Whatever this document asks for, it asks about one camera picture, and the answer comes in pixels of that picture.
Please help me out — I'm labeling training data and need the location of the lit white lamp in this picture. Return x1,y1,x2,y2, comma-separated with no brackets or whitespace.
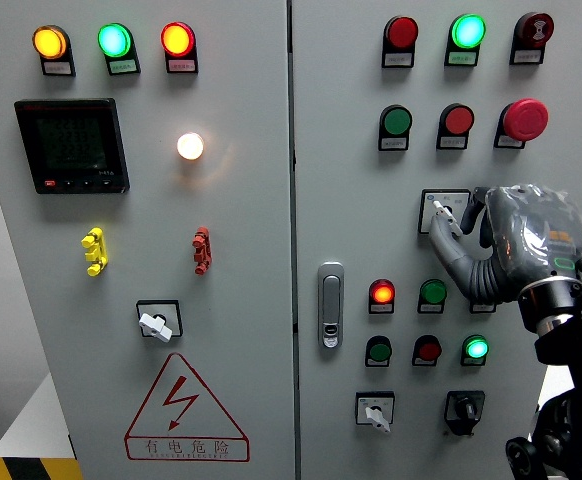
176,131,206,162

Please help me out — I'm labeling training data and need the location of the small green push button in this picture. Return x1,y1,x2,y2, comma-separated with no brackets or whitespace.
365,335,393,363

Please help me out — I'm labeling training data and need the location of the small lit red lamp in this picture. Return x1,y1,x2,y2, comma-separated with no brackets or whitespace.
368,278,396,305

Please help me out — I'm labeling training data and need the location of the large lit green lamp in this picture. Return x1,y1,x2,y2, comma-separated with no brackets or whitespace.
450,13,488,51

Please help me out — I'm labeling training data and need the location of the pale grey cabinet door with lock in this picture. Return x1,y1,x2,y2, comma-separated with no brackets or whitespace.
291,0,582,480

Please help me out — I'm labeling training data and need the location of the lit green round lamp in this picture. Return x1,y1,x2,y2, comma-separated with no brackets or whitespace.
97,22,134,59

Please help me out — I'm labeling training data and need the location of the white-handled turn switch, black plate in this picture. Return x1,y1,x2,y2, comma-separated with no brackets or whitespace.
135,299,184,344

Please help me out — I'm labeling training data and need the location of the black display meter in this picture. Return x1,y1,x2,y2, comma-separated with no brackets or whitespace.
14,97,131,195

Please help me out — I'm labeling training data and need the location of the small yellow handle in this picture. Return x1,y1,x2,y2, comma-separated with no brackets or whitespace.
80,227,109,278

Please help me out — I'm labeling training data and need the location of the red warning triangle sign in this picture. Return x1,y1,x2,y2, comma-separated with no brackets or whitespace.
123,352,251,463

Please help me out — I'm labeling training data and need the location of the small red handle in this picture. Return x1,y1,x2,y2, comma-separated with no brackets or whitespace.
192,226,213,277

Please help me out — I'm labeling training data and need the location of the small unlit green lamp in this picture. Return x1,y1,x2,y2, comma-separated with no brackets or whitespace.
418,278,448,305

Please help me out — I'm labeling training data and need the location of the unlit red round lamp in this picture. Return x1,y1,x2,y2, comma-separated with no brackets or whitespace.
384,15,420,50

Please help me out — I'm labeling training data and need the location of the small white-handled turn switch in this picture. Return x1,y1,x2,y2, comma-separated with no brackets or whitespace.
354,391,396,434

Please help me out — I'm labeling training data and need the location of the small red push button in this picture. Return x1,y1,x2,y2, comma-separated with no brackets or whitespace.
413,335,443,363

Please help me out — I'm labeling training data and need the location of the dark red buzzer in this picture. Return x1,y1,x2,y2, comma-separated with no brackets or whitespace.
514,11,555,49

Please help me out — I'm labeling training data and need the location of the silver door lock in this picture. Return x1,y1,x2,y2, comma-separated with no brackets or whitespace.
317,261,346,350

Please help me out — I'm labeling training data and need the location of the large red stop button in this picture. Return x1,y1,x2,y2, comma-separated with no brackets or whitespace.
501,98,550,143

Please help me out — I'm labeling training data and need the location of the lit red-rimmed orange lamp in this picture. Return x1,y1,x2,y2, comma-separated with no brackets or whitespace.
160,21,197,59

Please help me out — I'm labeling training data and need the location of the lit yellow round lamp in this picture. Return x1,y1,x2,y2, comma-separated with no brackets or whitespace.
32,24,69,61

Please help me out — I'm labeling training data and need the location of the black and yellow striped tape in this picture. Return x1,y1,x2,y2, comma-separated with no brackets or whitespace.
0,455,83,480

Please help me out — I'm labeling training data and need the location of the small lit green lamp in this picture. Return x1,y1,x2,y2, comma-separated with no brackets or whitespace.
461,334,490,360

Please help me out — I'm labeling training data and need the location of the black-handled turn switch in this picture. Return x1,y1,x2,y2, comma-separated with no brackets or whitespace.
443,390,486,438

